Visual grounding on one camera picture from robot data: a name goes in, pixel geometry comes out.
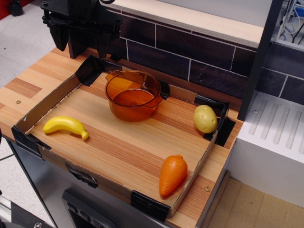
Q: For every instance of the dark grey left post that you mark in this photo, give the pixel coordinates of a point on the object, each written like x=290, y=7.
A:
x=79, y=41

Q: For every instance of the transparent orange plastic pot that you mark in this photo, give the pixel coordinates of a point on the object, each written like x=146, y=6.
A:
x=133, y=95

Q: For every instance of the light wooden shelf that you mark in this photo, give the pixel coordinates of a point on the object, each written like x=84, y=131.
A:
x=196, y=21

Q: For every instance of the yellow plastic toy potato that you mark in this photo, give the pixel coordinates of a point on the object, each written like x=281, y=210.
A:
x=205, y=119

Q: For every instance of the orange plastic toy carrot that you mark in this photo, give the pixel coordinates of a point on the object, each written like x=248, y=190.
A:
x=173, y=171

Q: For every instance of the grey toy oven front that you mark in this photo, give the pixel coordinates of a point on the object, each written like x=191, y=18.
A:
x=85, y=213

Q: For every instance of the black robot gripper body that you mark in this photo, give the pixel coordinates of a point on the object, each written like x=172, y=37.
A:
x=83, y=15

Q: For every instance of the dark grey vertical post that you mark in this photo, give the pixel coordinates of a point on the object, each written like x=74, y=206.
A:
x=265, y=42

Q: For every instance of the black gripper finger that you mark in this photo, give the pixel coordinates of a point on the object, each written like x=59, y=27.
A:
x=104, y=41
x=60, y=36

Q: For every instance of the white toy sink drainboard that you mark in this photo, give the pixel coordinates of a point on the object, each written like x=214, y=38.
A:
x=268, y=154

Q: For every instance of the yellow plastic toy banana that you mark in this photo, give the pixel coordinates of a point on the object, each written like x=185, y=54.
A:
x=66, y=123

